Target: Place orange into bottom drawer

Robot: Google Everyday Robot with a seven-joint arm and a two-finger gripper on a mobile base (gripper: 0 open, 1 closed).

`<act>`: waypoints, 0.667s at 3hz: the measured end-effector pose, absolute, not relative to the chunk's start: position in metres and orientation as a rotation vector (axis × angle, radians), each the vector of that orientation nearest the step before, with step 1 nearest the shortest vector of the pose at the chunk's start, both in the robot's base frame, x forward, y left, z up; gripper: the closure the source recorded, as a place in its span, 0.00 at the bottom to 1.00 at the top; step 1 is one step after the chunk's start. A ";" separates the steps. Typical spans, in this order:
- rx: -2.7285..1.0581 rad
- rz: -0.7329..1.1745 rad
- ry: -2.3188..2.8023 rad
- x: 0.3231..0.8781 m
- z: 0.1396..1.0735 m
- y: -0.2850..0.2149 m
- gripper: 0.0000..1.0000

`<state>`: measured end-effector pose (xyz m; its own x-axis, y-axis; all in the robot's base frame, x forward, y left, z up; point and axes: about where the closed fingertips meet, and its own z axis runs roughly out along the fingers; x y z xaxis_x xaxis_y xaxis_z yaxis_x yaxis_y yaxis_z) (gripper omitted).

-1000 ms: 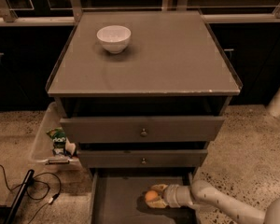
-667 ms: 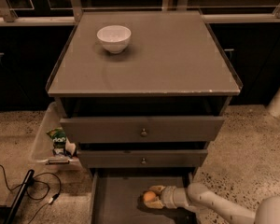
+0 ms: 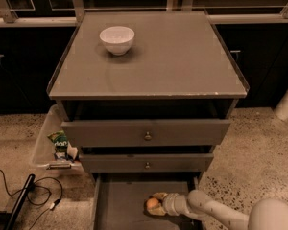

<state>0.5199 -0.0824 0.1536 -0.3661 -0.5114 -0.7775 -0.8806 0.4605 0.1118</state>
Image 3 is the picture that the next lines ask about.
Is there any white ceramic bowl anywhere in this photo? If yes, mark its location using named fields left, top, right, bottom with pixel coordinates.
left=99, top=26, right=135, bottom=56

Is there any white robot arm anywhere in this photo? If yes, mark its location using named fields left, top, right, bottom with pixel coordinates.
left=146, top=190, right=288, bottom=230

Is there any grey drawer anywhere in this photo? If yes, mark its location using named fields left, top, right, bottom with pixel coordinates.
left=61, top=119, right=230, bottom=147
left=80, top=153, right=213, bottom=173
left=90, top=172, right=205, bottom=230

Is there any orange fruit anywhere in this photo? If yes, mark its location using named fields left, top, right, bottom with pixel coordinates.
left=146, top=197, right=159, bottom=210

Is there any grey middle drawer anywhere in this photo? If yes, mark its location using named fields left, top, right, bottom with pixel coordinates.
left=80, top=153, right=213, bottom=173

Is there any grey drawer cabinet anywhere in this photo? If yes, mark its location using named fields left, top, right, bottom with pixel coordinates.
left=46, top=11, right=250, bottom=230

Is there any black bar stand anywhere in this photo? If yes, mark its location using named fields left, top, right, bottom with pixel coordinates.
left=4, top=173, right=36, bottom=230

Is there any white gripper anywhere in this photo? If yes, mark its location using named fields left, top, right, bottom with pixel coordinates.
left=147, top=192, right=186, bottom=216

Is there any brass middle drawer knob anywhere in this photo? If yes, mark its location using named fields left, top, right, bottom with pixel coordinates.
left=144, top=162, right=151, bottom=170

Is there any brass top drawer knob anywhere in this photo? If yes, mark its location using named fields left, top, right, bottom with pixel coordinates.
left=144, top=131, right=152, bottom=141

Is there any grey bottom drawer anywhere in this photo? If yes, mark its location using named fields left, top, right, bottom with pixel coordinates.
left=90, top=172, right=205, bottom=230

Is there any green snack bag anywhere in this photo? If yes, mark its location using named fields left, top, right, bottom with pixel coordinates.
left=47, top=130, right=68, bottom=159

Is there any clear plastic bin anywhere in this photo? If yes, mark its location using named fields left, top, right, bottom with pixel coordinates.
left=30, top=105, right=84, bottom=175

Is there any grey top drawer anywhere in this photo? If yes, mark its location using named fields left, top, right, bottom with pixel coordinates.
left=61, top=119, right=230, bottom=147

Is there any brass drawer knob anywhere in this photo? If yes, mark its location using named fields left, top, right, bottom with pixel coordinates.
left=144, top=162, right=151, bottom=170
left=144, top=131, right=152, bottom=141

